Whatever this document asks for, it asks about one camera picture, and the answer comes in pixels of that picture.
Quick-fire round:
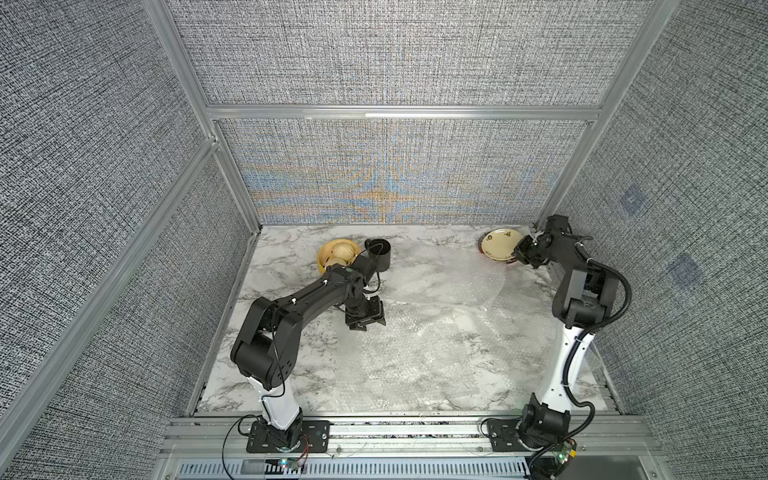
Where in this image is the cream plate with calligraphy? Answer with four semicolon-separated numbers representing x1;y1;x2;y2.
479;228;523;263

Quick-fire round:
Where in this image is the bubble wrap around orange plate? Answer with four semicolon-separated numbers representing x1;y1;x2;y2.
381;241;507;307

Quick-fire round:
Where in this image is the bubble white plate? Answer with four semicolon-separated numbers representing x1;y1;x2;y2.
292;303;470;413

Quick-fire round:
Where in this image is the bubble dark red plate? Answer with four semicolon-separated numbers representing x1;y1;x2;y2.
452;268;561;411

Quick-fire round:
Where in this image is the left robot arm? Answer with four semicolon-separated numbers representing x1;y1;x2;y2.
230;257;386;451

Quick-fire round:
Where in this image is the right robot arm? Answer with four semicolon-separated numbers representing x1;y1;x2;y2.
514;229;632;452

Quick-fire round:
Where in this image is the black cup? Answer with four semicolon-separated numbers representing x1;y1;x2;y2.
364;238;392;273

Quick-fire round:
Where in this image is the upper steamed bun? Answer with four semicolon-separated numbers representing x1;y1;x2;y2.
327;242;357;265

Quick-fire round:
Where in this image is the yellow bamboo steamer basket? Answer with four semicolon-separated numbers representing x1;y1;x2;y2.
316;238;363;274

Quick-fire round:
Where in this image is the left base circuit board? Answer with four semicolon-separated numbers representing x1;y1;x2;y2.
278;459;301;471

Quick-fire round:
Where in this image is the base circuit board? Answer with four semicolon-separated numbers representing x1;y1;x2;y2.
553;445;576;476
278;459;301;471

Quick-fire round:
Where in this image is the right base circuit board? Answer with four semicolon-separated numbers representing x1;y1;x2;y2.
553;445;576;476

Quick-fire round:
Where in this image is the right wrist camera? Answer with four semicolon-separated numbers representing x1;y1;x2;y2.
545;214;573;234

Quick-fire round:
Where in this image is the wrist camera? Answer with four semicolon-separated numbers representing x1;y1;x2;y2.
545;214;573;234
351;254;381;294

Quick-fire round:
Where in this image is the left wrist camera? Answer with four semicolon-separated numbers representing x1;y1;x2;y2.
351;254;381;294

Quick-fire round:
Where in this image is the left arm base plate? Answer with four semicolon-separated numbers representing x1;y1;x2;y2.
245;420;331;454

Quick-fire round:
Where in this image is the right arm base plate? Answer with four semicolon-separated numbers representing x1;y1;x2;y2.
480;417;536;454

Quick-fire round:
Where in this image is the aluminium front rail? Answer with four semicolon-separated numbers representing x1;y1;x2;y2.
159;412;663;459

